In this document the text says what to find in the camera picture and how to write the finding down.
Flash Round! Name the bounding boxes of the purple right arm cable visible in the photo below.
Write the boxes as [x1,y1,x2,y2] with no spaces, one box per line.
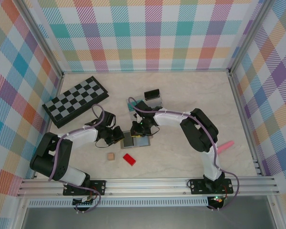
[128,96,240,212]

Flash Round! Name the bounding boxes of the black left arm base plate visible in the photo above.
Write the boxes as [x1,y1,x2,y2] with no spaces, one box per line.
[62,179,107,197]

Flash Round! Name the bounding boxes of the white slotted cable duct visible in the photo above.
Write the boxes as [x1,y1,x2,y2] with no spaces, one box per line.
[27,199,210,208]

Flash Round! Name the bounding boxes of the light blue card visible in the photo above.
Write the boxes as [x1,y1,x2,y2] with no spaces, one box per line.
[134,136,150,147]

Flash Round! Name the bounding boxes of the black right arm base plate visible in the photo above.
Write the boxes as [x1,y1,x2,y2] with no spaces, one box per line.
[189,178,235,195]

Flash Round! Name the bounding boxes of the pastel toy with pink handle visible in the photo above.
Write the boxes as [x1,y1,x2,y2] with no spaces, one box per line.
[216,140,235,154]

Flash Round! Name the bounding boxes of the aluminium frame side rail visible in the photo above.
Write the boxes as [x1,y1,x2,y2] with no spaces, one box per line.
[228,71,264,177]
[32,73,64,180]

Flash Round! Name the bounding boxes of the grey card holder wallet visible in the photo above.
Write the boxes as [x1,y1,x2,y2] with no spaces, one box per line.
[120,130,151,150]

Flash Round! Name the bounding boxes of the aluminium frame post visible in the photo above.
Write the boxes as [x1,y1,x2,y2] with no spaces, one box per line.
[14,0,64,78]
[228,0,275,73]

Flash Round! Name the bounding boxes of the aluminium frame crossbar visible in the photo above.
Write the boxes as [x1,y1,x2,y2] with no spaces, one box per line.
[61,68,231,75]

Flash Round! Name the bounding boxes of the aluminium mounting rail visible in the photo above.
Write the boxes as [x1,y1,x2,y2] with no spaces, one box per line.
[16,176,281,198]

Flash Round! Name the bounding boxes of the red plastic block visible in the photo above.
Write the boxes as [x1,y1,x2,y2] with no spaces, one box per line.
[123,153,137,167]

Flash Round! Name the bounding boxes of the black and grey chessboard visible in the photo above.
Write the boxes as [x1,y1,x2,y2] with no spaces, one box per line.
[42,75,110,129]

